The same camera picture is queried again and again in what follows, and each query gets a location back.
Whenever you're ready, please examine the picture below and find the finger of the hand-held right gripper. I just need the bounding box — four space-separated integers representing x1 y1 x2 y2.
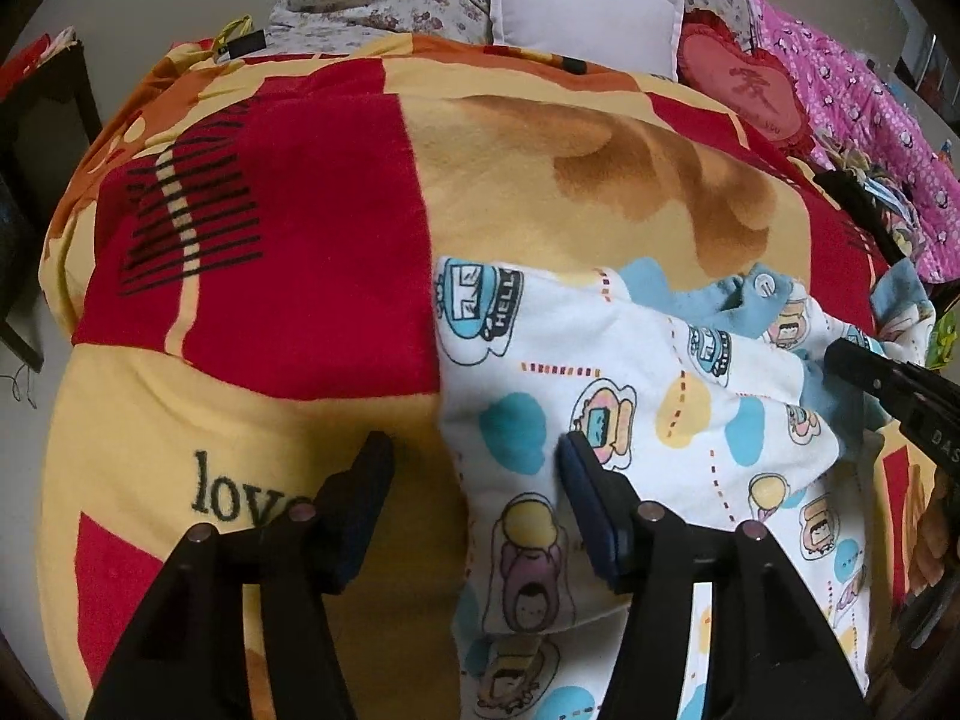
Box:
823 339 917 421

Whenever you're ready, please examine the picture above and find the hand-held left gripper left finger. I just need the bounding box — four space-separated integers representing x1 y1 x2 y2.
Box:
82 431 396 720

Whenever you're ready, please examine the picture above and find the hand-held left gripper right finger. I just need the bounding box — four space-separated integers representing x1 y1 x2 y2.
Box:
559 431 878 720

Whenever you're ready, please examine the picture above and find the white cartoon print baby garment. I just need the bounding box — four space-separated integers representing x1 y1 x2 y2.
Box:
435 255 938 720

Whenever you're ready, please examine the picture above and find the person's right hand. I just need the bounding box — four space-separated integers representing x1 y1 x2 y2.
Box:
913 491 960 597

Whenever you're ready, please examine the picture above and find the colourful clothing pile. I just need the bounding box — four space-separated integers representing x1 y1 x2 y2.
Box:
814 142 960 278

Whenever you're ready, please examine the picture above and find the pink printed quilt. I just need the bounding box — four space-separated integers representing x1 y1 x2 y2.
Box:
739 0 960 286

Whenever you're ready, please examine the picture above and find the red yellow printed blanket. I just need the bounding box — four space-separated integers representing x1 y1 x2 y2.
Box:
37 34 960 720

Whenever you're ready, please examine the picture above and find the red heart cushion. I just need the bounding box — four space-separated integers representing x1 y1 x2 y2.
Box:
675 7 815 158

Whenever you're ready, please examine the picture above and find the white pillow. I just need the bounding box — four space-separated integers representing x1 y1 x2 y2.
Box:
480 0 687 80

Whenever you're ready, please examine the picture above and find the dark wooden table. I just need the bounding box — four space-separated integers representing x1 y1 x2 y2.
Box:
0 30 102 372

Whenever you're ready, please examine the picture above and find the red paper item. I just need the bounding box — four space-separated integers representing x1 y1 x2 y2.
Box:
0 30 76 95

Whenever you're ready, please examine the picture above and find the yellow black strap item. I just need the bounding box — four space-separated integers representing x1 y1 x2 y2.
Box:
212 15 271 65

